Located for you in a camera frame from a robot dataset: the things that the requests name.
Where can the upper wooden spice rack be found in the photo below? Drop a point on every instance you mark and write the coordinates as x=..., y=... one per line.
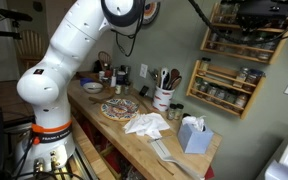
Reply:
x=223, y=18

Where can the white wall outlet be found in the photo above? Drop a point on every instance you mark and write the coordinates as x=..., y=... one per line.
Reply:
x=143, y=70

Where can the small spice bottle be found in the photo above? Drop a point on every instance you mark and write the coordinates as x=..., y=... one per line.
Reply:
x=178, y=112
x=171, y=111

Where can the lower wooden spice rack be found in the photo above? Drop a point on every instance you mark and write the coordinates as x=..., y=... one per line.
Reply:
x=221, y=87

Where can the wooden spice rack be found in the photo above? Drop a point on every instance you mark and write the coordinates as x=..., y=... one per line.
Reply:
x=223, y=18
x=221, y=87

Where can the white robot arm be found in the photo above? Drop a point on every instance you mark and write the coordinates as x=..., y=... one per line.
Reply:
x=44, y=85

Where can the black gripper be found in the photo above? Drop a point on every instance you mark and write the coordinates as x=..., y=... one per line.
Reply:
x=258, y=13

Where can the blue plastic bowl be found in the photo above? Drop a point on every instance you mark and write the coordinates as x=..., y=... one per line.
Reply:
x=85, y=80

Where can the white ceramic bowl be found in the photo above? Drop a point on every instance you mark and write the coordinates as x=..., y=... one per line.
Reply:
x=92, y=87

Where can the white utensil crock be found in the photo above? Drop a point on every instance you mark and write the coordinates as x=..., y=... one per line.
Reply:
x=162, y=99

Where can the white crumpled cloth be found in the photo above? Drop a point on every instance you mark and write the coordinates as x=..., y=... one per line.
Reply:
x=147, y=124

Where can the wooden chair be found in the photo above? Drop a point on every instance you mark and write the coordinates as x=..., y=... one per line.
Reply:
x=30, y=48

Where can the decorative wall plate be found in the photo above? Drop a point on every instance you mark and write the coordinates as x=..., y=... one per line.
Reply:
x=150, y=13

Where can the white plastic spatula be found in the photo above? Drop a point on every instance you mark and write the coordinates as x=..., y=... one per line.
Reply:
x=166, y=156

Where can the blue tissue box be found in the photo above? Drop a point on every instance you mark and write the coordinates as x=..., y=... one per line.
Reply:
x=194, y=135

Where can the colourful patterned plate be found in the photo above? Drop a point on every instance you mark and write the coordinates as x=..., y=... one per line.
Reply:
x=116, y=114

